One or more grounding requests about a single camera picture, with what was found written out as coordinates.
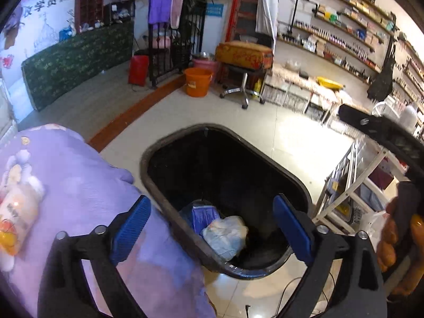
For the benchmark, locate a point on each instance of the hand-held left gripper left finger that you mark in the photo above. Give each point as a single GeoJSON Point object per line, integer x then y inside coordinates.
{"type": "Point", "coordinates": [131, 230]}

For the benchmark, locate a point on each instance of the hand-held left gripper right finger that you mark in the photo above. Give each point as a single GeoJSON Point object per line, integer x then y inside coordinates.
{"type": "Point", "coordinates": [293, 230]}

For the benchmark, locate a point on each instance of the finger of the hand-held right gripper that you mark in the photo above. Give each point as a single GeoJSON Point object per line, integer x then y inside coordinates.
{"type": "Point", "coordinates": [374, 126]}

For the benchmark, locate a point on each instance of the black trash bin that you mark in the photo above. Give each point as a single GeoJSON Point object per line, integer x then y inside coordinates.
{"type": "Point", "coordinates": [232, 172]}

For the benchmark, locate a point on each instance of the person's right hand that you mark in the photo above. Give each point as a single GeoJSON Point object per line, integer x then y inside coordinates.
{"type": "Point", "coordinates": [387, 241]}

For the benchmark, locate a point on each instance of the white kettle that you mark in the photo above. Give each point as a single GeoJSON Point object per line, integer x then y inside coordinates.
{"type": "Point", "coordinates": [384, 109]}

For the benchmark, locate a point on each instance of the white jar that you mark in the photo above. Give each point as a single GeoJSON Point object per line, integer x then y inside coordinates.
{"type": "Point", "coordinates": [409, 117]}

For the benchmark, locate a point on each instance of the black hanging apron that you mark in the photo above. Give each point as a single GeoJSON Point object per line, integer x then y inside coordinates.
{"type": "Point", "coordinates": [382, 82]}

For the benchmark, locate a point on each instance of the white metal rack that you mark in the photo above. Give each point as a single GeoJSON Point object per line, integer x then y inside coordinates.
{"type": "Point", "coordinates": [364, 180]}

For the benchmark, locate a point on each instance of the purple floral blanket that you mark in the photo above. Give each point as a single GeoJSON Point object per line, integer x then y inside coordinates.
{"type": "Point", "coordinates": [89, 188]}

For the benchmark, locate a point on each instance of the yellow tray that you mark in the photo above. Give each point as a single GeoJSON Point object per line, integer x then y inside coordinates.
{"type": "Point", "coordinates": [329, 82]}

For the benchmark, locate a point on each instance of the crumpled white plastic bag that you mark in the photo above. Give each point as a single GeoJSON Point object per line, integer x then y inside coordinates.
{"type": "Point", "coordinates": [227, 237]}

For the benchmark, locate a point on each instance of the purple snack packet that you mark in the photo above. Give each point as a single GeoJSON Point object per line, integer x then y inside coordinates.
{"type": "Point", "coordinates": [205, 218]}

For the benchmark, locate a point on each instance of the white lace covered table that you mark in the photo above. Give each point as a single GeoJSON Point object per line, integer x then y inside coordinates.
{"type": "Point", "coordinates": [298, 79]}

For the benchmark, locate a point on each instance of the yellow bottle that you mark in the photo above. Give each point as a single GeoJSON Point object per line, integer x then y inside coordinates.
{"type": "Point", "coordinates": [257, 88]}

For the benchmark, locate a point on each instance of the chrome swivel stool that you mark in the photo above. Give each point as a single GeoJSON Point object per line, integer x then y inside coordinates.
{"type": "Point", "coordinates": [244, 84]}

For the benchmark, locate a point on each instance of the orange patterned box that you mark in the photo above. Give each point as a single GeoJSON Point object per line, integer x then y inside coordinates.
{"type": "Point", "coordinates": [243, 56]}

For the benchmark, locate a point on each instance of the orange bucket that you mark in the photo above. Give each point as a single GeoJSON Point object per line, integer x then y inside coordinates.
{"type": "Point", "coordinates": [197, 82]}

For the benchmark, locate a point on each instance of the white hanging garment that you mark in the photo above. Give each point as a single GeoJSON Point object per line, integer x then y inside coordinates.
{"type": "Point", "coordinates": [266, 3]}

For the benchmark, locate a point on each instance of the red ladder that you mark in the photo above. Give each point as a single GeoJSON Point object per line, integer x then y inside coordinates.
{"type": "Point", "coordinates": [246, 13]}

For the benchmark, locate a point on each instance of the black iron railing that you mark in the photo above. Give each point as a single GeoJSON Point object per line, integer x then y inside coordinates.
{"type": "Point", "coordinates": [162, 59]}

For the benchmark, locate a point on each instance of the green patterned mattress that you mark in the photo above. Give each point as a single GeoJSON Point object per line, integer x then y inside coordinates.
{"type": "Point", "coordinates": [79, 63]}

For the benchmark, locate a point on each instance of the pink basin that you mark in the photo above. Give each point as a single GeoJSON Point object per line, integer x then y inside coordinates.
{"type": "Point", "coordinates": [208, 66]}

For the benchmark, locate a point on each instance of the blue bag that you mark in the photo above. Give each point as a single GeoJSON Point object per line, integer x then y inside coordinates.
{"type": "Point", "coordinates": [65, 35]}

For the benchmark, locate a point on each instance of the black display box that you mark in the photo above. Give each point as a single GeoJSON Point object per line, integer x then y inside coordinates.
{"type": "Point", "coordinates": [119, 13]}

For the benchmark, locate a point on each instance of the pink towel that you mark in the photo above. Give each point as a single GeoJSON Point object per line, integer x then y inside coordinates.
{"type": "Point", "coordinates": [177, 10]}

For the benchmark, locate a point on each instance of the purple towel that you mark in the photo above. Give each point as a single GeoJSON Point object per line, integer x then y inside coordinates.
{"type": "Point", "coordinates": [159, 6]}

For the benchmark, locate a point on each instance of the red wooden cubby shelf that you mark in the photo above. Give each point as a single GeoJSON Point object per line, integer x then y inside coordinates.
{"type": "Point", "coordinates": [89, 6]}

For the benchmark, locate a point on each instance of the wall shelves with product bottles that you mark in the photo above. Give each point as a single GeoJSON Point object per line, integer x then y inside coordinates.
{"type": "Point", "coordinates": [331, 36]}

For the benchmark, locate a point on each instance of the blue wall sign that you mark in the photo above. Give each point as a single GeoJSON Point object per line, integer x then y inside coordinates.
{"type": "Point", "coordinates": [215, 9]}

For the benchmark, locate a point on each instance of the wall poster with dome drawing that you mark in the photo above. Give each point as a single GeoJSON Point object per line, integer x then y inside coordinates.
{"type": "Point", "coordinates": [36, 16]}

